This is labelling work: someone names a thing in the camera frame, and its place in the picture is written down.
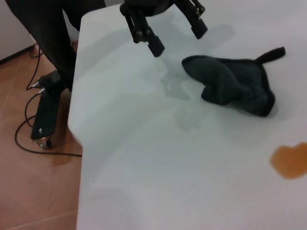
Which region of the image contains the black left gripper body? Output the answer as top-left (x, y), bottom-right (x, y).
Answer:
top-left (119, 0), bottom-right (178, 17)

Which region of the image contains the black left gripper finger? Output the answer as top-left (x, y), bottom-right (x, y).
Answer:
top-left (178, 0), bottom-right (209, 40)
top-left (124, 10), bottom-right (166, 58)

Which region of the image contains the dark blue rag with loop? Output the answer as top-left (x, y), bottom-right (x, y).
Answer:
top-left (181, 46), bottom-right (286, 118)

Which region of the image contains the person in black trousers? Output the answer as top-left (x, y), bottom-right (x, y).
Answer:
top-left (6, 0), bottom-right (108, 93)

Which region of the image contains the orange-brown liquid stain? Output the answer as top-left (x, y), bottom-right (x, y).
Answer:
top-left (269, 142), bottom-right (307, 181)

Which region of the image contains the thin black floor cable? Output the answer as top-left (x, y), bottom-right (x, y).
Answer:
top-left (14, 115), bottom-right (83, 158)
top-left (25, 43), bottom-right (45, 91)
top-left (24, 90), bottom-right (45, 127)

